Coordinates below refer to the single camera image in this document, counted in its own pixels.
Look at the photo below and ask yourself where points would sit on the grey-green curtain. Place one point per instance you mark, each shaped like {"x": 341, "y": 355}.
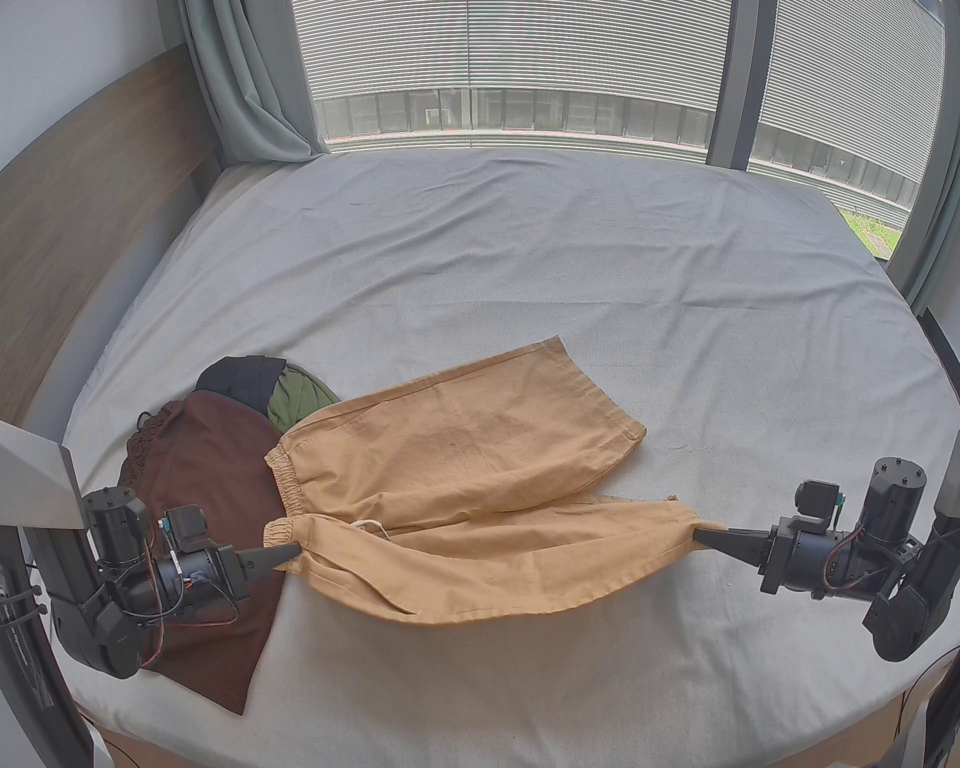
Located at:
{"x": 247, "y": 82}
{"x": 934, "y": 150}

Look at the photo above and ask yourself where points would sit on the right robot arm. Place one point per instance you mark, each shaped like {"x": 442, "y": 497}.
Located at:
{"x": 911, "y": 592}

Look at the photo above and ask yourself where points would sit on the black garment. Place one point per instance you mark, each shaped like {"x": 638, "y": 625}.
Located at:
{"x": 236, "y": 382}

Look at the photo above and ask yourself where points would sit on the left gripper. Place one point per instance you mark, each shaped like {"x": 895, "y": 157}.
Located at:
{"x": 206, "y": 577}

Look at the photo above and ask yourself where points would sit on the green garment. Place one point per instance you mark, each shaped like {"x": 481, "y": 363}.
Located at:
{"x": 300, "y": 401}

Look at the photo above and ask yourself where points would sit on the bed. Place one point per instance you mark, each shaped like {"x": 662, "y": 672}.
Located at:
{"x": 525, "y": 285}

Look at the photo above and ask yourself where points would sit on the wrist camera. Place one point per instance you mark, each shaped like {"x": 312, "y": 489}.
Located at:
{"x": 817, "y": 502}
{"x": 186, "y": 529}

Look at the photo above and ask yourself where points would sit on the dark brown garment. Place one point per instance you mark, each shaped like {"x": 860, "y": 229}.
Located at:
{"x": 202, "y": 487}

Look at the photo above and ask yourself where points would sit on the window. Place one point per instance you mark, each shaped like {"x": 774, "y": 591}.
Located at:
{"x": 525, "y": 75}

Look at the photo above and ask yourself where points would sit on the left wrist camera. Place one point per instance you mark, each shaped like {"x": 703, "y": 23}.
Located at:
{"x": 186, "y": 529}

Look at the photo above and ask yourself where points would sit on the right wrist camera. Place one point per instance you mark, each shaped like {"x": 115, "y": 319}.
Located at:
{"x": 817, "y": 502}

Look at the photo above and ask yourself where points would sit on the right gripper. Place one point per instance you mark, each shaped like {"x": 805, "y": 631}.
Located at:
{"x": 810, "y": 562}

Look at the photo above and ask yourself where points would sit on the tan trousers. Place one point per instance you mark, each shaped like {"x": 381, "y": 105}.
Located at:
{"x": 465, "y": 487}

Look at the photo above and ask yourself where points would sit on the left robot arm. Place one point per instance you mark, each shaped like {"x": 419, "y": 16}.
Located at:
{"x": 90, "y": 615}

